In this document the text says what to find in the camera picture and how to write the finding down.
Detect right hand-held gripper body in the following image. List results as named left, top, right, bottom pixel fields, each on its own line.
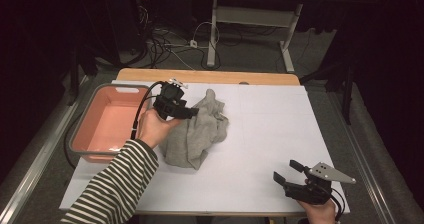
left=284, top=162, right=357, bottom=206

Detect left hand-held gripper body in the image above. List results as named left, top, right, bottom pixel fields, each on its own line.
left=153, top=78, right=189, bottom=120

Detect grey drawstring shorts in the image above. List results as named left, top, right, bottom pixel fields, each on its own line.
left=159, top=88, right=230, bottom=171

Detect pink basket with grey rim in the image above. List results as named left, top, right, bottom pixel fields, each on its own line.
left=68, top=83, right=154, bottom=163

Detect person's left hand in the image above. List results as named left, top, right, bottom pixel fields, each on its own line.
left=137, top=108, right=183, bottom=150

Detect light wooden table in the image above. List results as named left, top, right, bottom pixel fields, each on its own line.
left=116, top=67, right=301, bottom=86

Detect black metal stand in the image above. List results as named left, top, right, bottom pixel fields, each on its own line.
left=66, top=43, right=99, bottom=107
left=299, top=48, right=356, bottom=125

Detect white-legged wooden desk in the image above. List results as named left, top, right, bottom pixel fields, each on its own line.
left=199, top=0, right=348, bottom=73

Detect right hand-held gripper black cable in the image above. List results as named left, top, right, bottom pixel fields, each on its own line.
left=328, top=187, right=346, bottom=222

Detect bundle of black floor cables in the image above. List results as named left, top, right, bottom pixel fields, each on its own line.
left=133, top=3, right=223, bottom=71

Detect metal floor rail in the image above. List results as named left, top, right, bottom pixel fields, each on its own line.
left=328, top=90, right=398, bottom=224
left=0, top=75, right=89, bottom=224

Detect white cable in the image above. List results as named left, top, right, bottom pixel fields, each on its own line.
left=166, top=20, right=221, bottom=72

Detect black floor cable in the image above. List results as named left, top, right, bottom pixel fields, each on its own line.
left=63, top=113, right=84, bottom=171

